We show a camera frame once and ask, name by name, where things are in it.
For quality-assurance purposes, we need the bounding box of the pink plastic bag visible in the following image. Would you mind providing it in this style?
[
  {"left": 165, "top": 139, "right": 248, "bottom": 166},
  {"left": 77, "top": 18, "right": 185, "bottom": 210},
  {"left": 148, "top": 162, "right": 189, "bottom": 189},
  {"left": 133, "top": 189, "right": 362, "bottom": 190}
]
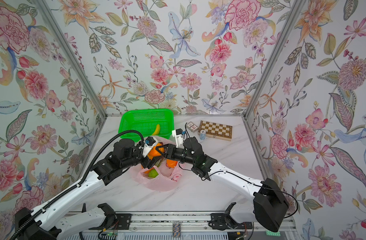
[{"left": 130, "top": 136, "right": 183, "bottom": 192}]

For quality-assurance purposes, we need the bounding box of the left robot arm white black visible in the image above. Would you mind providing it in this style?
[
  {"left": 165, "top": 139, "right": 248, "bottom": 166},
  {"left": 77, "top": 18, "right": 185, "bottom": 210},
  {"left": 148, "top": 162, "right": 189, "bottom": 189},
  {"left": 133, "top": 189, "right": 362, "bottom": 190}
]
[{"left": 11, "top": 136, "right": 159, "bottom": 240}]

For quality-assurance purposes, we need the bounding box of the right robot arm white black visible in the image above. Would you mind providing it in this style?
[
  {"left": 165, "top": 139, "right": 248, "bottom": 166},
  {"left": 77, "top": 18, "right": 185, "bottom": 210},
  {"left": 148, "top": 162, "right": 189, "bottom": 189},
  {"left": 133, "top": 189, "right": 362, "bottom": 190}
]
[{"left": 156, "top": 137, "right": 290, "bottom": 232}]

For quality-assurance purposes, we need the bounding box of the green fruit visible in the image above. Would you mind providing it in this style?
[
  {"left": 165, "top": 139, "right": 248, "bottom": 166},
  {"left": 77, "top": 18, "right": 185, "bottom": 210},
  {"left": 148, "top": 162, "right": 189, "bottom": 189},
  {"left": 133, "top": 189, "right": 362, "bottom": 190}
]
[{"left": 147, "top": 168, "right": 159, "bottom": 179}]

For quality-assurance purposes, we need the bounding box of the blue poker chip stack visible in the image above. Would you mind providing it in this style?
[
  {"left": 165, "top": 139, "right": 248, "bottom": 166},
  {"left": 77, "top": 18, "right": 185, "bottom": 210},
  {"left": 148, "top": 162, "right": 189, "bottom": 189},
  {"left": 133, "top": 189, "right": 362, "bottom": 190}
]
[{"left": 200, "top": 130, "right": 207, "bottom": 141}]

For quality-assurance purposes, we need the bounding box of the yellow banana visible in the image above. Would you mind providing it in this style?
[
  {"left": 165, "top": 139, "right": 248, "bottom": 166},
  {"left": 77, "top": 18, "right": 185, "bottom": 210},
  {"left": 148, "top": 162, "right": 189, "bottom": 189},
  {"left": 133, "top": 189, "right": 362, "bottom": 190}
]
[{"left": 152, "top": 124, "right": 161, "bottom": 136}]

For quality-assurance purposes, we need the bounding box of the playing card deck box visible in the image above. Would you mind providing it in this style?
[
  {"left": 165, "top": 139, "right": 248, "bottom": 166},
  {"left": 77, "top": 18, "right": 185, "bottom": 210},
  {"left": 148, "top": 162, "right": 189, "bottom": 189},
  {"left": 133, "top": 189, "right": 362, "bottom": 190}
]
[{"left": 186, "top": 122, "right": 199, "bottom": 133}]

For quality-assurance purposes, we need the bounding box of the green plastic basket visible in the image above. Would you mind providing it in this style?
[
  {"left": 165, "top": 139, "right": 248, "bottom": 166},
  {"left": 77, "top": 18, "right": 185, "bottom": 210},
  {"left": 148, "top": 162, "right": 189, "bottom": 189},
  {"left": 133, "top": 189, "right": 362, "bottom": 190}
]
[{"left": 118, "top": 109, "right": 175, "bottom": 139}]

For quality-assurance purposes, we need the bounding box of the wooden chessboard box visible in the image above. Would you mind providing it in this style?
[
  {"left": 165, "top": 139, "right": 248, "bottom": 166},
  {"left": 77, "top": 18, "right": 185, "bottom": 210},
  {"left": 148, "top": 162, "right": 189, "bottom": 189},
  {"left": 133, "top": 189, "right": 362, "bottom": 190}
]
[{"left": 199, "top": 121, "right": 233, "bottom": 141}]

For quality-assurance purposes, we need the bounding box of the green led module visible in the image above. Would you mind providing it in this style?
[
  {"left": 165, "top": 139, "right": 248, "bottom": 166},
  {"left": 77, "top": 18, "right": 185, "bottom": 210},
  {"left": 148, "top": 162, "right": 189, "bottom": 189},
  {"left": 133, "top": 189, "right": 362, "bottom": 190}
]
[{"left": 266, "top": 230, "right": 281, "bottom": 237}]

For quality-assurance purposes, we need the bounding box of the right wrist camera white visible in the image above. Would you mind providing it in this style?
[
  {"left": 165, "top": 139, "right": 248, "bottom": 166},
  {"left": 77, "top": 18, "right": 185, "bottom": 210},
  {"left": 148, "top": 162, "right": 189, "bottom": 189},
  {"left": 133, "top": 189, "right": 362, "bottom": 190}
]
[{"left": 172, "top": 129, "right": 186, "bottom": 149}]

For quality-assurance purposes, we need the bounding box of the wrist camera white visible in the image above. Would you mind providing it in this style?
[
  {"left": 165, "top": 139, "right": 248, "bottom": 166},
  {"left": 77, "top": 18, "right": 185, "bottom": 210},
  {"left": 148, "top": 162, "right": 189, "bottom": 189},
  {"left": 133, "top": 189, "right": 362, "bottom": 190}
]
[
  {"left": 172, "top": 129, "right": 186, "bottom": 149},
  {"left": 142, "top": 136, "right": 159, "bottom": 158}
]

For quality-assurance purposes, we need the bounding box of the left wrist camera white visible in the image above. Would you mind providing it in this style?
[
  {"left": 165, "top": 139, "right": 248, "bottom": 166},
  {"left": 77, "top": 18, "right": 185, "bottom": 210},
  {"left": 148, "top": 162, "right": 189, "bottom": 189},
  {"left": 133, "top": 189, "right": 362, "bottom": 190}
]
[{"left": 142, "top": 136, "right": 159, "bottom": 158}]

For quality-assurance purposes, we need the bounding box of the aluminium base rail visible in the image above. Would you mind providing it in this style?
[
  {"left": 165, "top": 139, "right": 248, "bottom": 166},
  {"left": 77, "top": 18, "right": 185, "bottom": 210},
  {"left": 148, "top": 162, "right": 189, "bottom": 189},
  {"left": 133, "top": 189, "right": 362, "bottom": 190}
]
[{"left": 38, "top": 211, "right": 298, "bottom": 235}]

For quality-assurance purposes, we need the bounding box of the small patterned tag on rail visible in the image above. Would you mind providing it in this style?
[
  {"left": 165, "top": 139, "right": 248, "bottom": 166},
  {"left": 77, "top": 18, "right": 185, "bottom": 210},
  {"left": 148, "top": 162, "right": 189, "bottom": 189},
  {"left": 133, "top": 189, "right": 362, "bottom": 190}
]
[{"left": 173, "top": 222, "right": 181, "bottom": 239}]

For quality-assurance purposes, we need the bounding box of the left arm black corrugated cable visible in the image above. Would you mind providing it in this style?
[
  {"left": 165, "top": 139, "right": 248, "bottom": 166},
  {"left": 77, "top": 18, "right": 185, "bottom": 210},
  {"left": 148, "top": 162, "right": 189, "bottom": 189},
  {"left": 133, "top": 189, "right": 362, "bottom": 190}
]
[{"left": 8, "top": 129, "right": 145, "bottom": 240}]

